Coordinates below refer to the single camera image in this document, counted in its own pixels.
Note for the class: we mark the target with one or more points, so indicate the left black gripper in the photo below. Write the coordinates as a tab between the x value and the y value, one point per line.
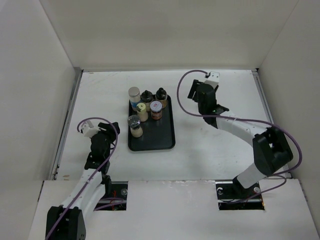
109	130

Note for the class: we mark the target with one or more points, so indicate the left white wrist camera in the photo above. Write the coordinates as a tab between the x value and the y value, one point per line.
88	129

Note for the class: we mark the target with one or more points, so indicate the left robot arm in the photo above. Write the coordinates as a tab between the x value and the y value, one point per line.
68	220

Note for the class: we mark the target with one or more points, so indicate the black cap spice bottle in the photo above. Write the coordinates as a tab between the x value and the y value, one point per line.
147	99

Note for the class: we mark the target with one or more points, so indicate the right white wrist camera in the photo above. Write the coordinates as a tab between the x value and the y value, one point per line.
212	78

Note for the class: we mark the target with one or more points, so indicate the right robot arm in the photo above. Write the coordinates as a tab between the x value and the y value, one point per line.
271	150

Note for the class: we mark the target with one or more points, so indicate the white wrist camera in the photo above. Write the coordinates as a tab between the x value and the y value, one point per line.
212	78
88	129

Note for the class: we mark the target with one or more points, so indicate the black knob spice bottle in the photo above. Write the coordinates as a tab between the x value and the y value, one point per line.
161	96

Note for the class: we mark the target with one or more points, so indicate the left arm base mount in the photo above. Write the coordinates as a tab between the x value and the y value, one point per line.
115	197

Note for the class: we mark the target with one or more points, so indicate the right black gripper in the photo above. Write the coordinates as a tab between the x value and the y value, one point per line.
195	83

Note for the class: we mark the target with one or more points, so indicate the black plastic tray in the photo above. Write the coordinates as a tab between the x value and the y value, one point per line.
157	134

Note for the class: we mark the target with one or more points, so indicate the yellow cap spice bottle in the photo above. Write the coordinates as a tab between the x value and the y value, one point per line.
141	111

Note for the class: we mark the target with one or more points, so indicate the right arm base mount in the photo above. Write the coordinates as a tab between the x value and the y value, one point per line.
231	200

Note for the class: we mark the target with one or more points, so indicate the clear dome cap shaker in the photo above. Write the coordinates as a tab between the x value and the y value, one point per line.
134	123

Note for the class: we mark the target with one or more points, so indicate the red label white lid jar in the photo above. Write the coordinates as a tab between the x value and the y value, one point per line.
156	110

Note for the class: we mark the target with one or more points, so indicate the blue label bead jar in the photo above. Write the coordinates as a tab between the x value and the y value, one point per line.
134	97

